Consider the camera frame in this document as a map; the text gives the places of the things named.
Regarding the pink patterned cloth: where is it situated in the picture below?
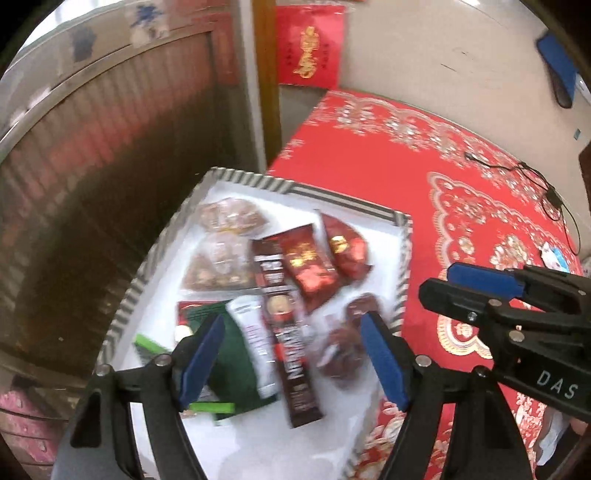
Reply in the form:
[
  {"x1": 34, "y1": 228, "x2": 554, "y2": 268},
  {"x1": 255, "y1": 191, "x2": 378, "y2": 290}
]
[{"x1": 0, "y1": 377, "x2": 63, "y2": 464}]

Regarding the black cable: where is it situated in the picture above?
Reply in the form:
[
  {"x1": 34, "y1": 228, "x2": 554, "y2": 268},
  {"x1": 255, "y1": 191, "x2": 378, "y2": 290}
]
[{"x1": 464, "y1": 151, "x2": 583, "y2": 254}]

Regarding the white box with striped rim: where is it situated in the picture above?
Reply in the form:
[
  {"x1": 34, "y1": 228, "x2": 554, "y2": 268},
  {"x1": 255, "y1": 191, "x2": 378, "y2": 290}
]
[{"x1": 96, "y1": 167, "x2": 413, "y2": 480}]

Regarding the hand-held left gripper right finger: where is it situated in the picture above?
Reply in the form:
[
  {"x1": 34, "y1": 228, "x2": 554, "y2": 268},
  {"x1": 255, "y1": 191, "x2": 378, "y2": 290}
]
[{"x1": 360, "y1": 310, "x2": 539, "y2": 480}]

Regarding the clear packet of brown snacks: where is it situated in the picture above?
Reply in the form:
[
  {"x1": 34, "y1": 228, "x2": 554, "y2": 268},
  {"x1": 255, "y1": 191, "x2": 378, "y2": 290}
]
[{"x1": 316, "y1": 293, "x2": 386, "y2": 391}]

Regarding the red wall poster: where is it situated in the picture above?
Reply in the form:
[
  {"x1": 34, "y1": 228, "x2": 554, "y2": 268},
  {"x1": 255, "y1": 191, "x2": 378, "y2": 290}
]
[{"x1": 276, "y1": 4, "x2": 347, "y2": 89}]

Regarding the dark red snack packet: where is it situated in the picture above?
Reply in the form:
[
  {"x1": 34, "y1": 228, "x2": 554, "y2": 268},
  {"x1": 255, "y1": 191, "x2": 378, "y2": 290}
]
[{"x1": 320, "y1": 211, "x2": 372, "y2": 284}]

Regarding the small white blue wrapper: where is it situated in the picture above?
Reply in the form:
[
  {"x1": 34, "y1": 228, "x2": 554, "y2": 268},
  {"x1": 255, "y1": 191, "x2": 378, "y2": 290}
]
[{"x1": 539, "y1": 244, "x2": 570, "y2": 272}]

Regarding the clear wrapped brown snack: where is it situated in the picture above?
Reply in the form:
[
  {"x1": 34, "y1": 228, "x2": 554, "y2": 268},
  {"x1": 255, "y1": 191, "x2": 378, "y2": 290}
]
[
  {"x1": 182, "y1": 234, "x2": 257, "y2": 292},
  {"x1": 196, "y1": 198, "x2": 269, "y2": 234}
]

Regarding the brown wooden door frame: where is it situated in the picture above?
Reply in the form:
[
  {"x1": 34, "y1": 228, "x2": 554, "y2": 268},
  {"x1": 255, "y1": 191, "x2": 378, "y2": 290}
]
[{"x1": 252, "y1": 0, "x2": 283, "y2": 169}]

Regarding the red and green snack packet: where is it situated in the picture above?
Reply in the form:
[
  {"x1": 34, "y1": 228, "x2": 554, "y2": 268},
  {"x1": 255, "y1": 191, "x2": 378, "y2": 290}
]
[{"x1": 174, "y1": 300, "x2": 232, "y2": 342}]

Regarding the green edged snack packet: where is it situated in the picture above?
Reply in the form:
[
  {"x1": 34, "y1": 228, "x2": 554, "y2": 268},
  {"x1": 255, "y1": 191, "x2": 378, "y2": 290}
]
[{"x1": 133, "y1": 333, "x2": 236, "y2": 417}]

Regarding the red gold-print snack packet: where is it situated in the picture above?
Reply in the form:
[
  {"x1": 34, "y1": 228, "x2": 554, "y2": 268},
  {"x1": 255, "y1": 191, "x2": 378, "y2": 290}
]
[{"x1": 276, "y1": 224, "x2": 341, "y2": 315}]

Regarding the dark green snack packet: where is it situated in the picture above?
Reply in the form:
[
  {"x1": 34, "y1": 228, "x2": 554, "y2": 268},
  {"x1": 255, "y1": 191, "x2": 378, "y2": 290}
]
[{"x1": 185, "y1": 300, "x2": 278, "y2": 422}]

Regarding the dark brown stick packet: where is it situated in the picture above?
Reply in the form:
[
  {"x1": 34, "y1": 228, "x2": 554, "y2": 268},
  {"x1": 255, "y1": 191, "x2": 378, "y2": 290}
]
[{"x1": 252, "y1": 234, "x2": 324, "y2": 429}]

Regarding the red floral tablecloth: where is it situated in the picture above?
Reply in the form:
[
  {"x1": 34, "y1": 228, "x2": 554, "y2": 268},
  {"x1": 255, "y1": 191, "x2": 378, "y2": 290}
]
[{"x1": 265, "y1": 89, "x2": 586, "y2": 480}]

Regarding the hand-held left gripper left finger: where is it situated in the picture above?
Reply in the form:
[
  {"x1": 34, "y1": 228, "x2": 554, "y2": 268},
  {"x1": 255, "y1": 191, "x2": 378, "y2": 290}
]
[{"x1": 51, "y1": 313, "x2": 227, "y2": 480}]

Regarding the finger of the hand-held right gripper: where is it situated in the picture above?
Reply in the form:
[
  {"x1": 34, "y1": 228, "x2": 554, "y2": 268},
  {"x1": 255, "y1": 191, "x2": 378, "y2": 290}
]
[
  {"x1": 418, "y1": 278, "x2": 583, "y2": 343},
  {"x1": 447, "y1": 261, "x2": 591, "y2": 315}
]

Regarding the white snack packet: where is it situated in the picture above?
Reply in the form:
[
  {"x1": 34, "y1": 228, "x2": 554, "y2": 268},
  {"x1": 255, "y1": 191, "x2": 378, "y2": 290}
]
[{"x1": 225, "y1": 296, "x2": 280, "y2": 400}]

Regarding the brown slatted wooden panel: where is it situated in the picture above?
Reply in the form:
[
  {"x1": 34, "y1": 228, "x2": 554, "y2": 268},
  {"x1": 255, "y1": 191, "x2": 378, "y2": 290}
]
[{"x1": 0, "y1": 30, "x2": 259, "y2": 384}]

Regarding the blue wall-mounted holder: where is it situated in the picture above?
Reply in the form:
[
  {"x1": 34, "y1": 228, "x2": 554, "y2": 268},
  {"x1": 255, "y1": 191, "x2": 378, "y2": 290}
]
[{"x1": 536, "y1": 31, "x2": 581, "y2": 110}]

